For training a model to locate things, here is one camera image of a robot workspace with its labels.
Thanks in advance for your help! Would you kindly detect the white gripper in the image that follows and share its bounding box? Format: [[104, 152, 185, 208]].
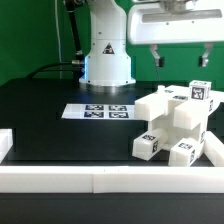
[[128, 1, 224, 67]]

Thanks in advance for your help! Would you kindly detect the white chair back frame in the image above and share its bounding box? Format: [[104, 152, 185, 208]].
[[134, 85, 224, 130]]

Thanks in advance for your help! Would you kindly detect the white chair seat part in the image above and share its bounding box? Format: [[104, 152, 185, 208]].
[[148, 100, 209, 150]]

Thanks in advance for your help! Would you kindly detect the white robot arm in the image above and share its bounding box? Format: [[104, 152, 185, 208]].
[[79, 0, 224, 93]]

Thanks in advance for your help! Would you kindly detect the white right fence bar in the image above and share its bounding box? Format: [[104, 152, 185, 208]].
[[204, 131, 224, 167]]

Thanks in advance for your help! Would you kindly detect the white fence bar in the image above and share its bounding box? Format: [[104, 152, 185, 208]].
[[204, 131, 224, 167], [0, 129, 13, 163], [0, 166, 224, 193]]

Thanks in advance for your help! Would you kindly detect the white left fence bar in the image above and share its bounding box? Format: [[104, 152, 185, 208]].
[[0, 129, 13, 163]]

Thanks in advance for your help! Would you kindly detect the white front fence bar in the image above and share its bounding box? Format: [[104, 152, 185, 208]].
[[0, 166, 224, 193]]

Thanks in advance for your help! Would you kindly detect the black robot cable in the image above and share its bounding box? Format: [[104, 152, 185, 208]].
[[25, 0, 86, 80]]

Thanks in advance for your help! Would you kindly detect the white marker base plate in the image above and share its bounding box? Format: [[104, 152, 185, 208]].
[[62, 104, 134, 120]]

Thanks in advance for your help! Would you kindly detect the white thin cable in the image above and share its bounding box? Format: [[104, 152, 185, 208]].
[[54, 0, 64, 80]]

